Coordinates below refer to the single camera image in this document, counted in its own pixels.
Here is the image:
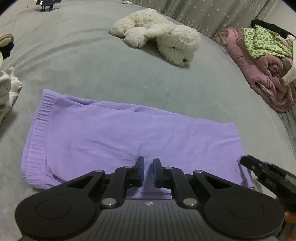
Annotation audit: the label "folded beige garment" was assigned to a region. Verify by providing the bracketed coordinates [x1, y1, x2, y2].
[0, 34, 14, 48]

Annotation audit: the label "cream white garment on pile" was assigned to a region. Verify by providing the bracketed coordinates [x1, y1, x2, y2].
[281, 35, 295, 85]

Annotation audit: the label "purple pants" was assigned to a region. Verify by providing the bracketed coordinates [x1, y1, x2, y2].
[21, 89, 254, 200]

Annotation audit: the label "black garment on pile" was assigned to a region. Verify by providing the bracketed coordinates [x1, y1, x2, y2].
[251, 19, 295, 38]

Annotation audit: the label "person's right hand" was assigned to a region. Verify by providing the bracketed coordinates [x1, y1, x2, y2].
[285, 210, 296, 224]

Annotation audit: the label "green patterned garment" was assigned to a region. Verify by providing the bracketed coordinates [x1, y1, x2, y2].
[243, 25, 292, 59]

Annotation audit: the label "smartphone on blue stand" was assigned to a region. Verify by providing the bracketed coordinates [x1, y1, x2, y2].
[36, 0, 62, 13]

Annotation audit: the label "grey star curtain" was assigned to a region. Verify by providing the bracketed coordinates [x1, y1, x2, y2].
[132, 0, 277, 39]

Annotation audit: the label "folded white garment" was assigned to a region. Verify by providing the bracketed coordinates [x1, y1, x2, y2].
[0, 51, 24, 126]

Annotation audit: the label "folded black garment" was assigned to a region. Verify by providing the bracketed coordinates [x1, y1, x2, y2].
[0, 42, 14, 60]

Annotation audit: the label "white plush dog toy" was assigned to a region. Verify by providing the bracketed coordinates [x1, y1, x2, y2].
[109, 9, 201, 66]

